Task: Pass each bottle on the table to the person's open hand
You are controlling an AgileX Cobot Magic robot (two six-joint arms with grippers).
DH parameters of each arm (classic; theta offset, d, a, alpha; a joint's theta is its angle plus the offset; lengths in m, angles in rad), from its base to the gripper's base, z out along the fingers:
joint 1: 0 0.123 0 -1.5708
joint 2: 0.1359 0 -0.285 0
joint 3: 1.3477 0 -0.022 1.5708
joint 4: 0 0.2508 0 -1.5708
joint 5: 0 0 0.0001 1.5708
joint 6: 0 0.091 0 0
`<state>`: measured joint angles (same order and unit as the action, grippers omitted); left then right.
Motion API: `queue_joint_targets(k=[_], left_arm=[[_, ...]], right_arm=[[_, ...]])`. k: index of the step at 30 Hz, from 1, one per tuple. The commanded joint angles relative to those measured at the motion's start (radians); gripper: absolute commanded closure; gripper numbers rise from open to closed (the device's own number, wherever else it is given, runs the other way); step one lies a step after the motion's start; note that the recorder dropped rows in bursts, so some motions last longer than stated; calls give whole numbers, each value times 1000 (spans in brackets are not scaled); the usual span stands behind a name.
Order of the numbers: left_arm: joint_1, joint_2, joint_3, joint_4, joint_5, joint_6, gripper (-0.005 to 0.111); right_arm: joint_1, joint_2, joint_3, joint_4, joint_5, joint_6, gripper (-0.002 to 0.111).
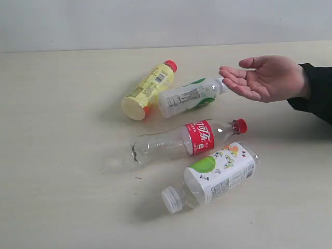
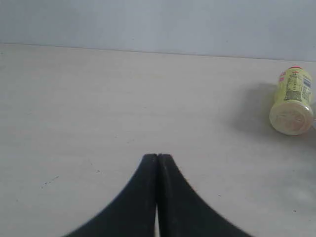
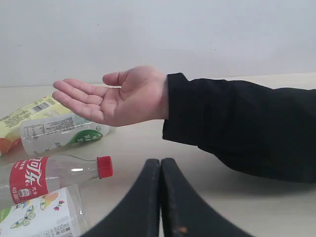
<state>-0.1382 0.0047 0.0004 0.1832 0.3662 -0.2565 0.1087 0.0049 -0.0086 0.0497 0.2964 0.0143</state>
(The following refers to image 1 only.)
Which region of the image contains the person's open hand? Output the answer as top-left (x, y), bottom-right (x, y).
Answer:
top-left (219, 56), bottom-right (311, 103)

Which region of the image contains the white green label bottle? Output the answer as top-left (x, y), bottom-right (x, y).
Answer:
top-left (158, 77), bottom-right (229, 118)

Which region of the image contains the yellow bottle with red cap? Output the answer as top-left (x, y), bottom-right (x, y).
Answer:
top-left (121, 60), bottom-right (177, 121)

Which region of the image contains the clear bottle butterfly label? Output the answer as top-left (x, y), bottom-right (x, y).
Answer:
top-left (161, 141), bottom-right (259, 214)

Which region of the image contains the clear cola bottle red label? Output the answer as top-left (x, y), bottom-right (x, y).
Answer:
top-left (130, 119), bottom-right (248, 165)

